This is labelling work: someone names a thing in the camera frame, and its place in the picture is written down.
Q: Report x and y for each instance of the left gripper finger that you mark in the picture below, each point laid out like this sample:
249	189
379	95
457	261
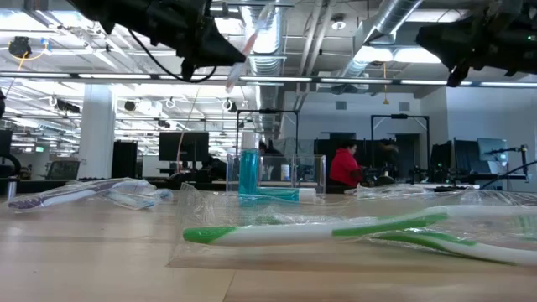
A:
218	50

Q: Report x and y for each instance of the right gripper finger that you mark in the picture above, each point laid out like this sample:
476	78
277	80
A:
444	44

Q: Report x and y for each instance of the pink white toothbrush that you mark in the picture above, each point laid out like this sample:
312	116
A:
251	44

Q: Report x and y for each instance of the blue white toothbrush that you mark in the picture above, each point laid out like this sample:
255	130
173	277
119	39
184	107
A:
134	201

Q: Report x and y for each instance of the purple white toothbrush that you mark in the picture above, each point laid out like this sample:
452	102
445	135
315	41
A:
25	203

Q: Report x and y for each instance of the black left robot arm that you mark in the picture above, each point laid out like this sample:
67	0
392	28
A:
109	10

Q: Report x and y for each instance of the black flat monitor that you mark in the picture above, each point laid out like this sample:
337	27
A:
184	147

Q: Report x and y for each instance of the round ceiling sensor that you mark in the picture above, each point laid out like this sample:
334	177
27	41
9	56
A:
338	24

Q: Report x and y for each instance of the person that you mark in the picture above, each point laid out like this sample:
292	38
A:
344	168
268	149

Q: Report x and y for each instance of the tilted computer monitor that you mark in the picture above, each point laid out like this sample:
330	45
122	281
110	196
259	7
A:
493	151

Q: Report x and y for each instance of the black screen panels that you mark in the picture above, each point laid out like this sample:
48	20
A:
461	157

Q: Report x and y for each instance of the black boom stand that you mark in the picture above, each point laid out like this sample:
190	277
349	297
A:
524	163

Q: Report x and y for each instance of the white building pillar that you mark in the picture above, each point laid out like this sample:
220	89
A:
96	134

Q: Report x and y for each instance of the small white container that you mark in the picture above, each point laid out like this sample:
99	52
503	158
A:
285	173

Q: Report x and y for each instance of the black partition curtain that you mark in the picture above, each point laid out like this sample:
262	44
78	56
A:
322	144

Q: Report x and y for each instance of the black tall cabinet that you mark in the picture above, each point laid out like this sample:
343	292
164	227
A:
124	159

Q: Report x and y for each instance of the long ceiling light bar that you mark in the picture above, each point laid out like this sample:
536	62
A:
42	75

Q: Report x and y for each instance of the clear acrylic organizer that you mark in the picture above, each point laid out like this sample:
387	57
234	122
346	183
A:
310	176

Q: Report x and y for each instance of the black ceiling device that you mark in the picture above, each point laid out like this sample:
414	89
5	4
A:
19	46

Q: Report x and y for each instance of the grey mesh office chair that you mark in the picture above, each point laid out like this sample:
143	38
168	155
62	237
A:
63	170

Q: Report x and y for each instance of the green exit sign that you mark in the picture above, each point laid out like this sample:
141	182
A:
40	149

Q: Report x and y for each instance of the ribbed silver ceiling duct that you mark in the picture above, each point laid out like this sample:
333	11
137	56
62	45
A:
274	63

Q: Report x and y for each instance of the black metal gantry frame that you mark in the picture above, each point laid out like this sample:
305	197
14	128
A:
398	116

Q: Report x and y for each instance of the silver metal post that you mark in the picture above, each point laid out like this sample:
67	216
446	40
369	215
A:
11	189

